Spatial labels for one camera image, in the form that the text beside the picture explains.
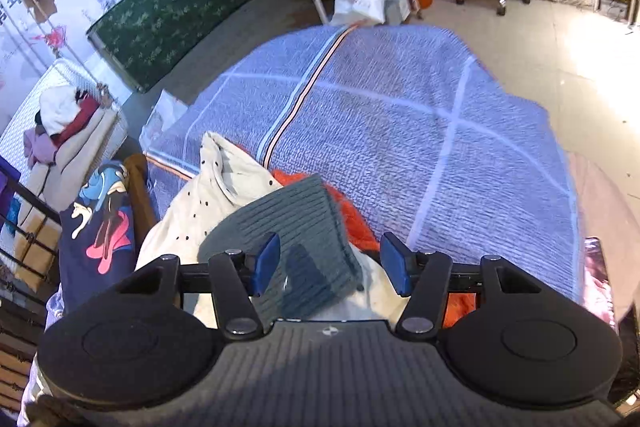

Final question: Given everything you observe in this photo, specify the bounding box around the blue plaid blanket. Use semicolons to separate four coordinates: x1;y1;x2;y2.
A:
142;24;586;308

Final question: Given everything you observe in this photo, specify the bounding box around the orange garment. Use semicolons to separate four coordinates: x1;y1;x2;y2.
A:
271;169;478;328

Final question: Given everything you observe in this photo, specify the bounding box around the cardboard box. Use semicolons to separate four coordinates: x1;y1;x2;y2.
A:
12;217;61;293

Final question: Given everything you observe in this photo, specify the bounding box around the grey ribbed knit garment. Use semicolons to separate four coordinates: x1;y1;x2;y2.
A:
197;173;364;320

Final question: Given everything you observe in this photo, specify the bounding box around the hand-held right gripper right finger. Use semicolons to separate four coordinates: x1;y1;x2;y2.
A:
379;232;545;342

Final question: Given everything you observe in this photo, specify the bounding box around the brown bed board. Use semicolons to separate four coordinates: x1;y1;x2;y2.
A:
124;153;158;238

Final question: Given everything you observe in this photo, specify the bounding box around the green patterned counter cloth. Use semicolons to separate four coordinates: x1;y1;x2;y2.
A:
86;0;276;94

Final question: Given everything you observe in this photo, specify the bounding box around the black metal railing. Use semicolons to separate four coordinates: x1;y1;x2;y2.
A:
0;162;63;323

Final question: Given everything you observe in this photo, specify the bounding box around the pink shiny cloth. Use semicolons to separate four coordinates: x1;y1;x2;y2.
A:
582;234;621;338

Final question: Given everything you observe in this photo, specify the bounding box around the brown slatted wooden panel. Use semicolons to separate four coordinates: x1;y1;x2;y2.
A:
0;302;46;403

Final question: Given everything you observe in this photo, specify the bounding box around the white polka dot garment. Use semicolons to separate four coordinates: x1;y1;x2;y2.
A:
135;131;411;328

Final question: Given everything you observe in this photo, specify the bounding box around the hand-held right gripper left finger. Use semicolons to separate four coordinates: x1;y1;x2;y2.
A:
119;232;282;342

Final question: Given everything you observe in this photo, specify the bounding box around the pile of clothes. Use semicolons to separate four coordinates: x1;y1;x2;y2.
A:
22;84;121;218

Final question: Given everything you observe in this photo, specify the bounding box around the navy cartoon print cloth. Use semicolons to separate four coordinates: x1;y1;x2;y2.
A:
59;161;137;308

